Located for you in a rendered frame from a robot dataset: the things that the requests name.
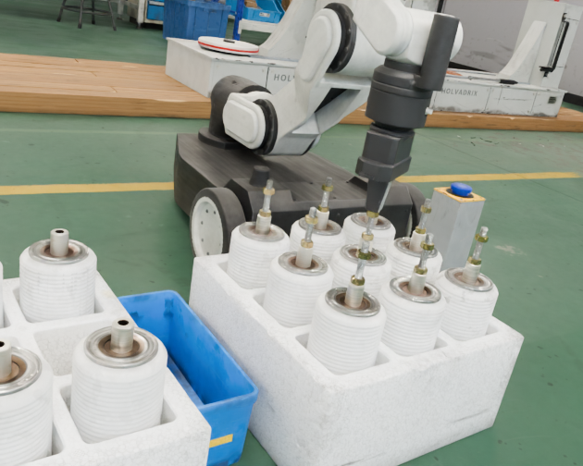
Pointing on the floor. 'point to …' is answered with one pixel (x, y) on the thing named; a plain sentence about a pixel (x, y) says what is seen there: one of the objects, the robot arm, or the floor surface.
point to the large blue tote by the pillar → (194, 19)
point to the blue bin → (199, 370)
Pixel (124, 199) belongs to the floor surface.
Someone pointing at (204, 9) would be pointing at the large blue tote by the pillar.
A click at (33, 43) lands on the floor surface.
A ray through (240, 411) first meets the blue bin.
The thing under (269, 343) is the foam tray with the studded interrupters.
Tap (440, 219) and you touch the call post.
